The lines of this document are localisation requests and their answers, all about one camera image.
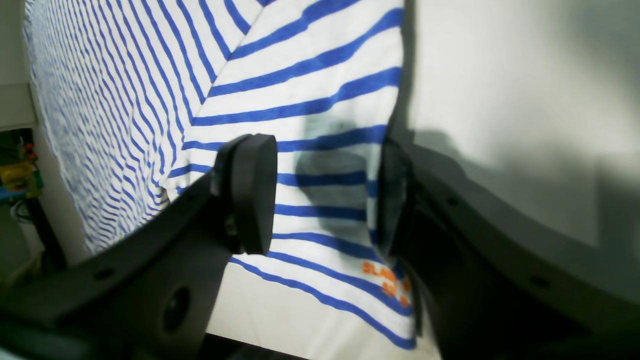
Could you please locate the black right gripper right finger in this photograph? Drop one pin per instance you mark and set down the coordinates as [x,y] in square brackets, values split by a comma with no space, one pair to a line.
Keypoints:
[486,297]

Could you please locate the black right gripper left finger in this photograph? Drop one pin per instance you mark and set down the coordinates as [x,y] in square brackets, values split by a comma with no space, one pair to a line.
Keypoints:
[153,293]

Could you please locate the blue white striped T-shirt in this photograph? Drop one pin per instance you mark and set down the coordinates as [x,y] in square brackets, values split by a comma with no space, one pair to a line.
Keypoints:
[139,96]

